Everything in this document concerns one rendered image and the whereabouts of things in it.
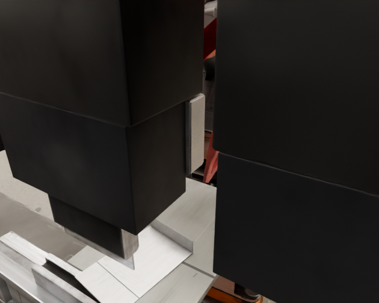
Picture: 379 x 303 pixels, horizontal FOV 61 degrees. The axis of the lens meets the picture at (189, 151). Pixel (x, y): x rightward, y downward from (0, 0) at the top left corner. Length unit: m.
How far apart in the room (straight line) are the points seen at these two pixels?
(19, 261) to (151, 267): 0.21
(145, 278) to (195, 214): 0.14
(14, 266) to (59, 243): 0.18
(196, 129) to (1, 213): 0.66
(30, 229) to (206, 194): 0.38
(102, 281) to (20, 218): 0.40
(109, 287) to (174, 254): 0.09
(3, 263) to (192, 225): 0.28
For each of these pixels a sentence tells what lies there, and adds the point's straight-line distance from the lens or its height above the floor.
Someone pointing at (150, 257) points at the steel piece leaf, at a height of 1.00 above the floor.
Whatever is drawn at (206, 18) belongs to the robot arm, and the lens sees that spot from 0.44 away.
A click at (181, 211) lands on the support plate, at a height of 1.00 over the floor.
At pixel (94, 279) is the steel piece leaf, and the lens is 0.44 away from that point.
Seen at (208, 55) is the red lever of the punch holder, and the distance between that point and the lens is 0.26.
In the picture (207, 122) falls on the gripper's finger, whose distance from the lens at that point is 0.45.
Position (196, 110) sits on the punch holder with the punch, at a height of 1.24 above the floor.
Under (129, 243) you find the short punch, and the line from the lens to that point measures 0.31.
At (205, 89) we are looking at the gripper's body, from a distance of 0.48.
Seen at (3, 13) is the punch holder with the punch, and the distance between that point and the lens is 0.24.
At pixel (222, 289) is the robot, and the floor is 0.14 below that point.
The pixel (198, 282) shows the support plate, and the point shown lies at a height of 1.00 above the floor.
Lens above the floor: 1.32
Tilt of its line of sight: 27 degrees down
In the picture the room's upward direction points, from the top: straight up
